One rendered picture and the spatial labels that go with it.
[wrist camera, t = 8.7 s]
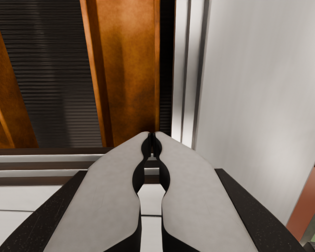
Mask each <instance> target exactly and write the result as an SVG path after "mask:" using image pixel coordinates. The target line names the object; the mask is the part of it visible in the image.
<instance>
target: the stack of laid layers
mask: <svg viewBox="0 0 315 252"><path fill-rule="evenodd" d="M208 10H209V0H175V5H174V36H173V66H172V96H171V126H170V137H171V138H173V139H175V140H177V141H178V142H180V143H182V144H184V145H186V146H187V147H189V148H191V149H192V150H194V148H195V138H196V128H197V118H198V108H199V99H200V89H201V79H202V69H203V59H204V49H205V39H206V29H207V20H208ZM114 148H116V147H64V148H0V210H9V211H35V210H36V209H37V208H39V207H40V206H41V205H42V204H43V203H44V202H45V201H46V200H47V199H49V198H50V197H51V196H52V195H53V194H54V193H55V192H56V191H57V190H59V189H60V188H61V187H62V186H63V185H64V184H65V183H66V182H67V181H68V180H69V179H71V178H72V177H73V176H74V175H75V174H76V173H77V172H78V171H79V170H82V171H86V170H87V169H88V168H89V167H90V166H91V165H92V164H93V163H95V162H96V161H97V160H98V159H99V158H101V157H102V156H103V155H105V154H106V153H108V152H109V151H111V150H112V149H114ZM165 192H166V191H165V190H164V188H163V187H162V185H161V184H160V181H159V162H158V160H157V159H156V157H154V155H153V146H152V147H151V157H149V158H148V160H147V161H146V162H145V164H144V184H143V186H142V187H141V189H140V190H139V192H138V193H137V194H138V197H139V199H140V208H141V216H162V199H163V196H164V194H165Z"/></svg>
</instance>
